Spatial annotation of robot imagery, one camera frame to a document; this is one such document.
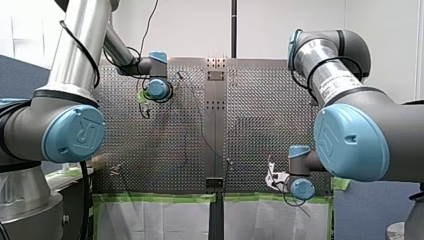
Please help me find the grey board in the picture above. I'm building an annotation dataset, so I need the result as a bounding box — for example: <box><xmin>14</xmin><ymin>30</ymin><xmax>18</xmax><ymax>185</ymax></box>
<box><xmin>333</xmin><ymin>180</ymin><xmax>422</xmax><ymax>240</ymax></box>

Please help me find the black upright pole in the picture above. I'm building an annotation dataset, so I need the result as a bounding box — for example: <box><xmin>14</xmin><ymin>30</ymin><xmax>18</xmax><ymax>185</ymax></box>
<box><xmin>230</xmin><ymin>0</ymin><xmax>239</xmax><ymax>60</ymax></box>

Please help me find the black panel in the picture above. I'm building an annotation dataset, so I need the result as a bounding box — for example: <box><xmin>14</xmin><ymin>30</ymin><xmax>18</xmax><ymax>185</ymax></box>
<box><xmin>46</xmin><ymin>166</ymin><xmax>95</xmax><ymax>240</ymax></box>

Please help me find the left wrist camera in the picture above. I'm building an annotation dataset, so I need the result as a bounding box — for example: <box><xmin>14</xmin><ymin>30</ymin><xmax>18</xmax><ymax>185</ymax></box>
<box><xmin>136</xmin><ymin>87</ymin><xmax>150</xmax><ymax>106</ymax></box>

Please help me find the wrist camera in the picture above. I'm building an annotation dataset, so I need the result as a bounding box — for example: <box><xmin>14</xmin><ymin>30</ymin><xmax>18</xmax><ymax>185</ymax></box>
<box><xmin>265</xmin><ymin>162</ymin><xmax>291</xmax><ymax>193</ymax></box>
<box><xmin>136</xmin><ymin>87</ymin><xmax>150</xmax><ymax>106</ymax></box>

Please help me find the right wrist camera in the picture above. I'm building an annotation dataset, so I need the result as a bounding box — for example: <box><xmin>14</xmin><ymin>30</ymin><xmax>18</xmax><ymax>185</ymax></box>
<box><xmin>265</xmin><ymin>162</ymin><xmax>291</xmax><ymax>193</ymax></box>

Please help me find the black cable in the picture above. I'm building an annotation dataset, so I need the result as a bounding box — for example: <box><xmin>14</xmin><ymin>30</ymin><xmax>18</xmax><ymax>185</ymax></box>
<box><xmin>289</xmin><ymin>55</ymin><xmax>364</xmax><ymax>102</ymax></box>
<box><xmin>134</xmin><ymin>0</ymin><xmax>160</xmax><ymax>101</ymax></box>
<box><xmin>78</xmin><ymin>161</ymin><xmax>92</xmax><ymax>240</ymax></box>
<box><xmin>58</xmin><ymin>19</ymin><xmax>102</xmax><ymax>90</ymax></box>
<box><xmin>281</xmin><ymin>186</ymin><xmax>313</xmax><ymax>219</ymax></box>

